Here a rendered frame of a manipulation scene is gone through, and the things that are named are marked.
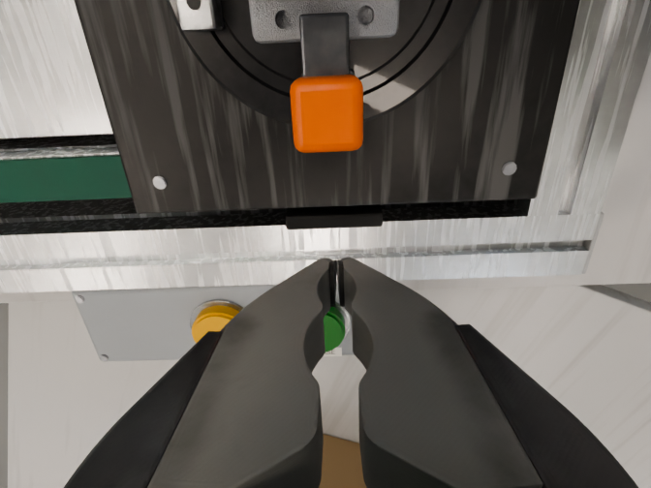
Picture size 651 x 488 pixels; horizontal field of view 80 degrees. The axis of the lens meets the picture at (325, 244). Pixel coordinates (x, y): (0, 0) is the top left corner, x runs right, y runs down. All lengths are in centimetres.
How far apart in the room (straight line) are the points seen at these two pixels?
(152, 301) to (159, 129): 13
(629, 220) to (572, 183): 17
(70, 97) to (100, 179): 6
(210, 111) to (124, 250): 12
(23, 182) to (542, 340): 48
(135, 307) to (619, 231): 42
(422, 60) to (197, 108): 12
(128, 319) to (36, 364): 26
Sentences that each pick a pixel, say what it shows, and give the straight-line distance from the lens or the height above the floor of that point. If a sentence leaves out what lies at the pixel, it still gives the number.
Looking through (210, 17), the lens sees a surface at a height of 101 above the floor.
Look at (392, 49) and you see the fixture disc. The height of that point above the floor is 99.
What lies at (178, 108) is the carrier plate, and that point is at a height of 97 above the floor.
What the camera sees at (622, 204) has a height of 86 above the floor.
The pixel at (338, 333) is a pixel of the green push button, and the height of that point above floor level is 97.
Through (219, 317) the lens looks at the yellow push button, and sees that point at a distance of 29.
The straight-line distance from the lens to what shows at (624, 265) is 48.
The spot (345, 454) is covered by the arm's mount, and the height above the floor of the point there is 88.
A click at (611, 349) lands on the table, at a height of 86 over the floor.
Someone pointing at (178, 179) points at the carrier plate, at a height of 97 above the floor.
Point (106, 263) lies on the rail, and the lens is 31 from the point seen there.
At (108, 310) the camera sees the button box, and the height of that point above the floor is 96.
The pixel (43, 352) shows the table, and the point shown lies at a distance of 56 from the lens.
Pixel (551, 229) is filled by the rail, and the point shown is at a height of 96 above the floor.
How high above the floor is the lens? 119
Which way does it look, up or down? 62 degrees down
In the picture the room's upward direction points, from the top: 179 degrees counter-clockwise
